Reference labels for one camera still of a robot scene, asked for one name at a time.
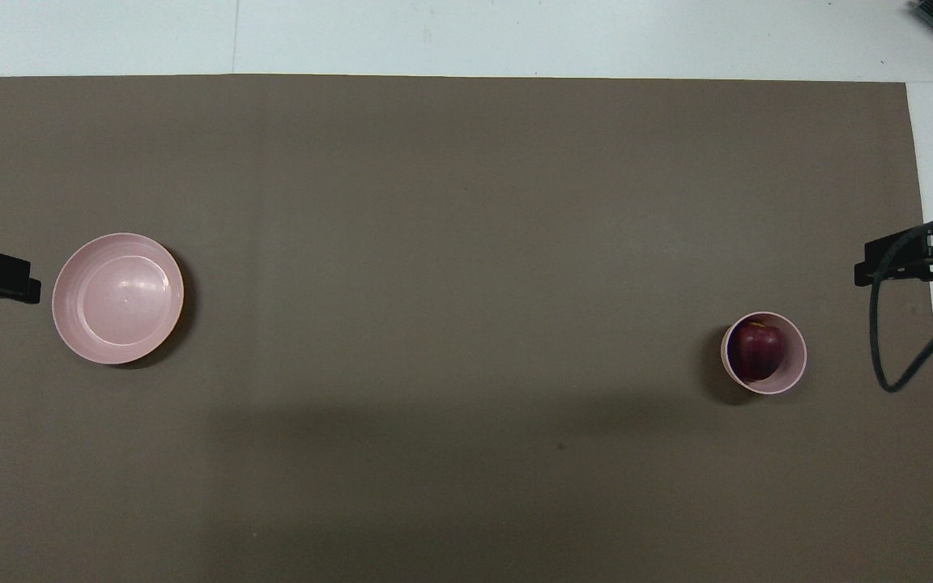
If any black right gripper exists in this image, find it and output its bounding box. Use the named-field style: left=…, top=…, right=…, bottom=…
left=854, top=227, right=933, bottom=301

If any dark red apple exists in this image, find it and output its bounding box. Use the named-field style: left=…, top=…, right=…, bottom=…
left=738, top=318, right=786, bottom=382

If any pink plate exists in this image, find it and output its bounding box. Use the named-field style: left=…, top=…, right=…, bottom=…
left=52, top=233, right=185, bottom=365

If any pink bowl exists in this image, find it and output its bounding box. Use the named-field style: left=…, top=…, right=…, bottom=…
left=721, top=311, right=808, bottom=396

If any brown table mat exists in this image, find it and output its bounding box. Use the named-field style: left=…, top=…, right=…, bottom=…
left=0, top=74, right=933, bottom=583

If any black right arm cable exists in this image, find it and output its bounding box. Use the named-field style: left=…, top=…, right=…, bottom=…
left=869, top=211, right=933, bottom=394

